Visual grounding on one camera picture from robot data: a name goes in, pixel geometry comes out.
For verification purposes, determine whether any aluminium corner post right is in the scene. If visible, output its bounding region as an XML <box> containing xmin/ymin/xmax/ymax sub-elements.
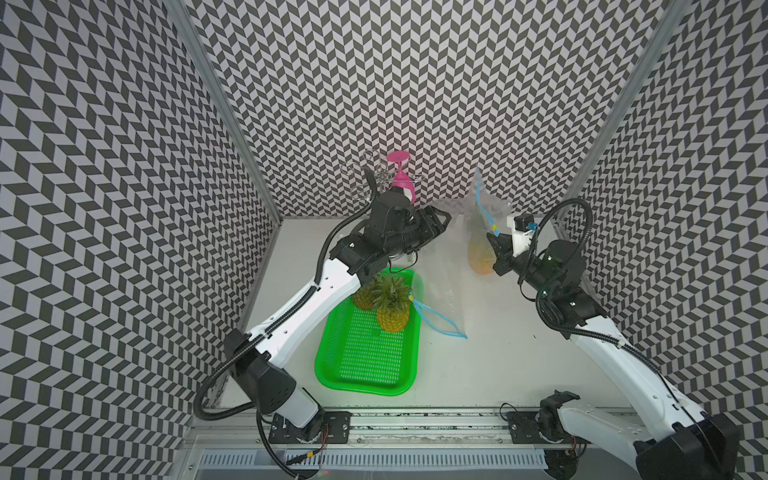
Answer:
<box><xmin>563</xmin><ymin>0</ymin><xmax>693</xmax><ymax>200</ymax></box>

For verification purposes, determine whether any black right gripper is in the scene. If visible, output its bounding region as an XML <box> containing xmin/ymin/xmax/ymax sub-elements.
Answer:
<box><xmin>484</xmin><ymin>230</ymin><xmax>556</xmax><ymax>296</ymax></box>

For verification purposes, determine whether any green plastic basket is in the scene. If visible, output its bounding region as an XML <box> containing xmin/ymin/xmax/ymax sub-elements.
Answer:
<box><xmin>314</xmin><ymin>297</ymin><xmax>421</xmax><ymax>396</ymax></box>

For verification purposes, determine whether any pink plastic wine glass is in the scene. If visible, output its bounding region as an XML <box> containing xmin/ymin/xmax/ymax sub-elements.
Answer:
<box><xmin>386</xmin><ymin>150</ymin><xmax>416</xmax><ymax>204</ymax></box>

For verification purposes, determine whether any aluminium front rail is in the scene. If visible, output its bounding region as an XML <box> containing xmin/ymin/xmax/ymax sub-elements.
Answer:
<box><xmin>167</xmin><ymin>403</ymin><xmax>637</xmax><ymax>479</ymax></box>

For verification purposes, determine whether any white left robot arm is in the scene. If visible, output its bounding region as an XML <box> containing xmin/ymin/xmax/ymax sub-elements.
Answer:
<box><xmin>193</xmin><ymin>194</ymin><xmax>451</xmax><ymax>441</ymax></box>

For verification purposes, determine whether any aluminium corner post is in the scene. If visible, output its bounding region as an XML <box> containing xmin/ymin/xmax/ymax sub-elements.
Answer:
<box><xmin>163</xmin><ymin>0</ymin><xmax>282</xmax><ymax>223</ymax></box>
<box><xmin>563</xmin><ymin>0</ymin><xmax>693</xmax><ymax>200</ymax></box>

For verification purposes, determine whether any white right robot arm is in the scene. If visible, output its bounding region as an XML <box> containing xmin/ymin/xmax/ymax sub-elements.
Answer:
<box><xmin>487</xmin><ymin>198</ymin><xmax>742</xmax><ymax>479</ymax></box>

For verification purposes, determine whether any aluminium corner post left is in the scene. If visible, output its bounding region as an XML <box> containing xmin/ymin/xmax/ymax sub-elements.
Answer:
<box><xmin>163</xmin><ymin>0</ymin><xmax>282</xmax><ymax>223</ymax></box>

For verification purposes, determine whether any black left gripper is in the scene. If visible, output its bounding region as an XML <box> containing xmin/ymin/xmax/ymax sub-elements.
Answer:
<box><xmin>384</xmin><ymin>203</ymin><xmax>451</xmax><ymax>256</ymax></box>

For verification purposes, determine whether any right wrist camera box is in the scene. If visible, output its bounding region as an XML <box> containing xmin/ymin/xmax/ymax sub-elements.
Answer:
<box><xmin>507</xmin><ymin>213</ymin><xmax>538</xmax><ymax>257</ymax></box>

